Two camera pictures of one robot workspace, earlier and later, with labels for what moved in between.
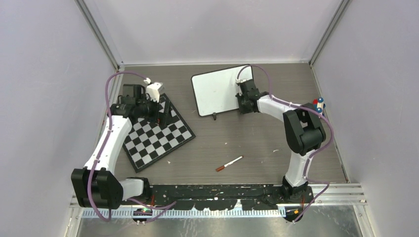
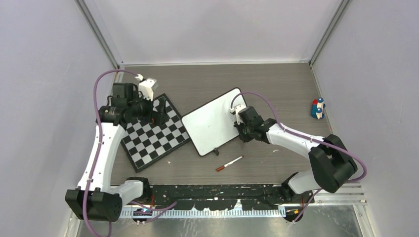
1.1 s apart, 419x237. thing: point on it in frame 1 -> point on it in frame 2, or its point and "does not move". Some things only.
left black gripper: x=163 y=120 does not move
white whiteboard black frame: x=215 y=92 -> x=212 y=125
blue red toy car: x=318 y=105 does not move
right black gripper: x=242 y=110 -> x=239 y=126
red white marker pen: x=220 y=168 does not move
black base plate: x=224 y=196 does not move
